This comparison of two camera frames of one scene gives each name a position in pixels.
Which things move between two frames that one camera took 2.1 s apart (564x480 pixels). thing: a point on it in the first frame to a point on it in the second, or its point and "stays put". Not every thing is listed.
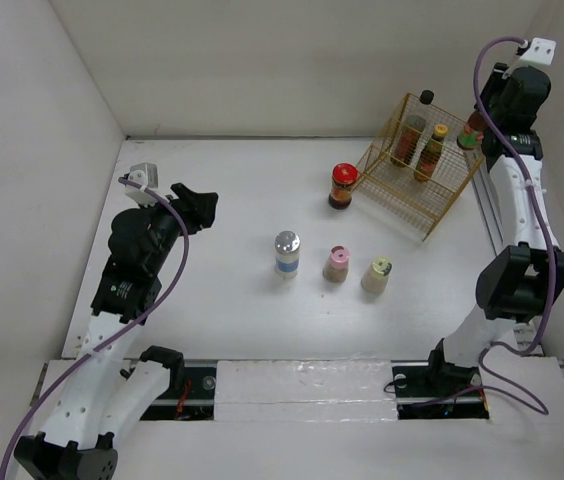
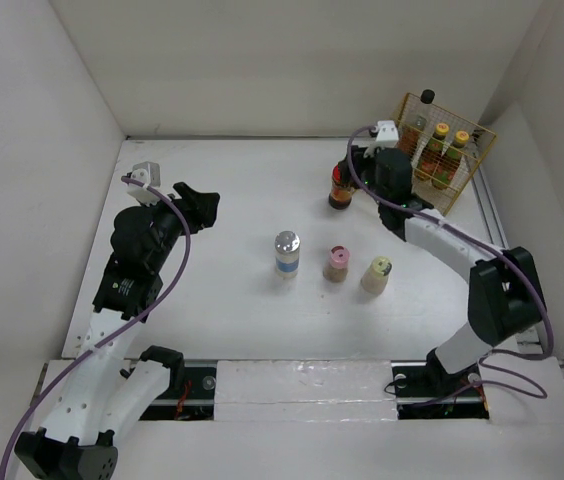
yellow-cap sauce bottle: (430, 154) stays put
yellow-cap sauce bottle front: (472, 135) to (450, 161)
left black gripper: (201, 204) stays put
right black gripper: (495, 81) to (360, 158)
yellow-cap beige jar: (375, 277) stays put
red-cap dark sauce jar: (344, 175) stays put
